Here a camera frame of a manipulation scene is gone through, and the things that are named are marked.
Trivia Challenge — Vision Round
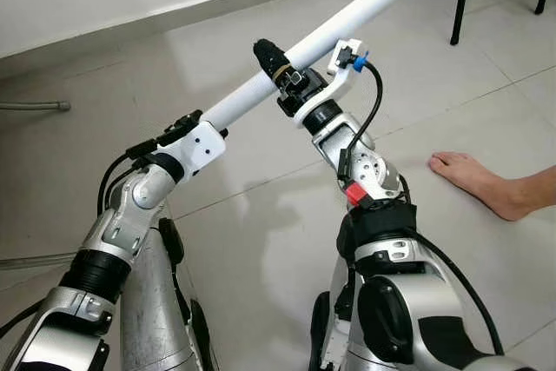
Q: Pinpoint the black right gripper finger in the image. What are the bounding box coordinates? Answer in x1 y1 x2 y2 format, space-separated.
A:
253 38 295 88

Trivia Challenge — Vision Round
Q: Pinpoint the white plastic table leg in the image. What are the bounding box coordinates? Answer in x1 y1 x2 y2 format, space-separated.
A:
202 0 448 130

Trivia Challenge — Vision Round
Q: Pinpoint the silver left robot leg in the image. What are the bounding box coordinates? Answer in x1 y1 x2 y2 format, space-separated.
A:
120 213 218 371

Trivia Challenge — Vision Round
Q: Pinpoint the silver robot leg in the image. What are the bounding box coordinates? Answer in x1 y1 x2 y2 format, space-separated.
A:
120 213 218 371
308 284 366 371

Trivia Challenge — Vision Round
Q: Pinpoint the bare human foot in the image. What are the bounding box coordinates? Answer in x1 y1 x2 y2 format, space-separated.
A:
427 150 556 222

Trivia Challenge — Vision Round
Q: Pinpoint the silver right robot leg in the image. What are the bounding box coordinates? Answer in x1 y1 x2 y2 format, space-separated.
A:
308 284 366 371

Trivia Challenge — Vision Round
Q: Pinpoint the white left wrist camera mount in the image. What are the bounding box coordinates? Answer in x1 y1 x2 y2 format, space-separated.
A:
168 121 229 181

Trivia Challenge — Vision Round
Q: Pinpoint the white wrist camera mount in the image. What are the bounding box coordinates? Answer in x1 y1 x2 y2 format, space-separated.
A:
168 121 229 181
294 38 366 130

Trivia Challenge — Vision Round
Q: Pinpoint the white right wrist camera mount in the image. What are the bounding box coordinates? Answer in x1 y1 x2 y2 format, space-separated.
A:
294 38 366 130

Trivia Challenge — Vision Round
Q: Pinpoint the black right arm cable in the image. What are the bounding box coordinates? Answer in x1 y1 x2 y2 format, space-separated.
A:
341 60 386 176

